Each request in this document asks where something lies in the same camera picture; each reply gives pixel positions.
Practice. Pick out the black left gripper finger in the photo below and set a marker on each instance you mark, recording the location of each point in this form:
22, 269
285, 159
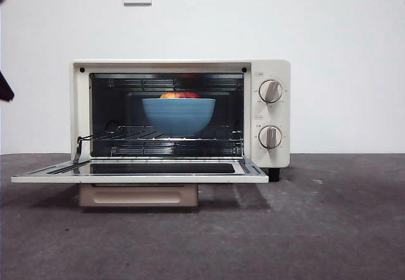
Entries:
4, 90

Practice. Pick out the red yellow apple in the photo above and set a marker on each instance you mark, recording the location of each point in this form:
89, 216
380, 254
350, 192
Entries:
180, 95

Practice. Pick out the blue ribbed bowl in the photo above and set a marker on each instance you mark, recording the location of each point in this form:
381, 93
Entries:
178, 117

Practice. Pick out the beige oven temperature knob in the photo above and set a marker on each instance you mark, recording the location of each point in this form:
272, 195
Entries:
270, 91

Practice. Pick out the cream Toshiba toaster oven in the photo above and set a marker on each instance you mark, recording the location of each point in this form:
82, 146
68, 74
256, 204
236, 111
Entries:
272, 68

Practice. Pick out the beige oven timer knob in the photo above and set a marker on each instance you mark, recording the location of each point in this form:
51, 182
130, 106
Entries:
270, 137

